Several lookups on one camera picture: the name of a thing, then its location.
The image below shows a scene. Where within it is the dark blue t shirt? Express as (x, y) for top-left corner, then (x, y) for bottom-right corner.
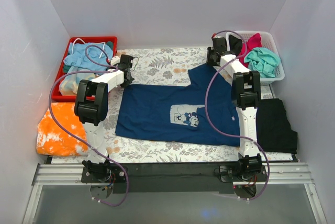
(115, 64), (240, 147)

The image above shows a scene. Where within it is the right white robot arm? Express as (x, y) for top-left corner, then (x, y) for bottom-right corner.
(205, 34), (262, 181)

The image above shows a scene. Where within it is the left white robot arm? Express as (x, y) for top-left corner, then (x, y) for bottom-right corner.
(74, 54), (134, 184)

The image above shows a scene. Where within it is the black shirt in basket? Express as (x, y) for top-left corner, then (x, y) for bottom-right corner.
(228, 35), (243, 56)

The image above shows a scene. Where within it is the magenta shirt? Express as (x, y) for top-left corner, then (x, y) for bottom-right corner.
(239, 33), (262, 56)

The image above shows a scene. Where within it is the light blue garment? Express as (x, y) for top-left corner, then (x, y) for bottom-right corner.
(62, 42), (114, 74)

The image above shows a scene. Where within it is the floral table cloth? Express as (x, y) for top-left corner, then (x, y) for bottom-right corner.
(51, 47), (278, 164)

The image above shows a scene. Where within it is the white plastic basket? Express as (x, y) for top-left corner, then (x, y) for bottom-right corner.
(225, 31), (285, 85)

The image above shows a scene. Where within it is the teal shirt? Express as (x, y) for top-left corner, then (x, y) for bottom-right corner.
(244, 47), (281, 78)

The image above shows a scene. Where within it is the yellow blue patterned garment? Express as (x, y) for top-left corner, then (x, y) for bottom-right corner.
(59, 72), (96, 96)

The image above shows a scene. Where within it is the dark green garment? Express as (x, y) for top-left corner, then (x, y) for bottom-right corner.
(61, 41), (115, 74)

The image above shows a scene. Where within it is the red plastic tray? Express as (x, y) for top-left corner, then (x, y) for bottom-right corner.
(51, 36), (118, 102)

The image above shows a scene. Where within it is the orange tie-dye folded shirt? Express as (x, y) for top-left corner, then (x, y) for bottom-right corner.
(36, 102), (88, 157)

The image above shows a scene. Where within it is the black folded shirt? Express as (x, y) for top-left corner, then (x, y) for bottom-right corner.
(256, 98), (298, 154)

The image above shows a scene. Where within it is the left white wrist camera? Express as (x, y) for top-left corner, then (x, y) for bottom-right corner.
(108, 56), (120, 66)

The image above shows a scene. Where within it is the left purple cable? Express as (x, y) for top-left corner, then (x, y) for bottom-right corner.
(48, 44), (130, 207)

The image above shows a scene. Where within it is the purple cable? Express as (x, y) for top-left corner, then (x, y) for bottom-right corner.
(48, 44), (130, 207)
(204, 30), (271, 201)

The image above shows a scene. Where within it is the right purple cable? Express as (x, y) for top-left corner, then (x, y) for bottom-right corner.
(204, 30), (271, 201)

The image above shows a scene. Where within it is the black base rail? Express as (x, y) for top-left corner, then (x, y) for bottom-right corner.
(81, 162), (266, 194)

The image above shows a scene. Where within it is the aluminium frame rail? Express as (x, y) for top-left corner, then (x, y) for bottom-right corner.
(24, 162), (327, 223)

